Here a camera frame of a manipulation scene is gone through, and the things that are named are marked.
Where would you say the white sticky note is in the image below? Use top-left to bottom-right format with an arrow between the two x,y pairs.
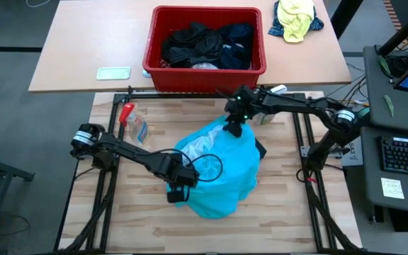
380,177 -> 406,200

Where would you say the black garment in bin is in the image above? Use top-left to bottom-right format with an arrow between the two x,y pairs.
161,21 -> 225,69

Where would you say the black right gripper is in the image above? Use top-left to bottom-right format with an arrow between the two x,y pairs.
223,84 -> 264,139

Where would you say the black coiled cable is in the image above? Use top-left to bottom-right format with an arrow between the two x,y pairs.
384,54 -> 408,77

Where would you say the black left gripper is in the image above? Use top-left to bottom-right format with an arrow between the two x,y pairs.
160,154 -> 200,205

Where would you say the black keyboard blue backlight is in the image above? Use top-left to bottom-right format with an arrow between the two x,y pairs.
377,135 -> 408,179

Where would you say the turquoise shorts white mesh lining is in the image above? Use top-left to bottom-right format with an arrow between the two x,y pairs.
166,114 -> 262,220

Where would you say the green leaf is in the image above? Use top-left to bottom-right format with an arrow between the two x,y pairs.
378,54 -> 391,76
383,93 -> 395,118

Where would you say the clear spray bottle green nozzle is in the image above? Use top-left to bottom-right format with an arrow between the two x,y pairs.
253,84 -> 288,126

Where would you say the white paper label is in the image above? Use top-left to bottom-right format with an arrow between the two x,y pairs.
341,140 -> 365,168

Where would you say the black diagonal pole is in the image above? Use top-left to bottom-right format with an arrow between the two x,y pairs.
377,1 -> 408,57
330,0 -> 365,41

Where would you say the grey desk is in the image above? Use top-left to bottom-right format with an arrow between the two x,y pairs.
360,125 -> 408,217
362,45 -> 408,135

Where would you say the beige side table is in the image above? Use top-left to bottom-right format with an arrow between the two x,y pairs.
28,0 -> 353,94

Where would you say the yellow cloth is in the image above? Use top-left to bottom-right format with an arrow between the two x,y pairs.
276,0 -> 315,44

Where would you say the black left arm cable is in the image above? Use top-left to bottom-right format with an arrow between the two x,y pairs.
150,148 -> 224,183

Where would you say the large red plastic laundry bin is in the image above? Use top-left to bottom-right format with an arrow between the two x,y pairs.
142,4 -> 267,94

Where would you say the Windex spray bottle red trigger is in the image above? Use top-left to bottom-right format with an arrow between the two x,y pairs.
119,102 -> 152,147

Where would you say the black aluminium table frame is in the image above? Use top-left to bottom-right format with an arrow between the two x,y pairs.
52,84 -> 363,255

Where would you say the white cable on floor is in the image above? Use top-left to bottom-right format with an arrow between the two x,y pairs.
24,0 -> 53,9

